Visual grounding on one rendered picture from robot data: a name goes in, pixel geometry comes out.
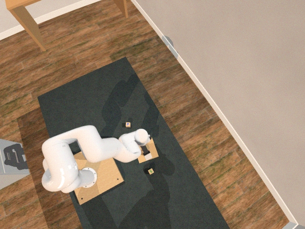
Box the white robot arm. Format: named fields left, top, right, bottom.
left=41, top=125, right=152, bottom=193

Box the tan square mat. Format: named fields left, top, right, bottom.
left=138, top=139, right=158, bottom=163

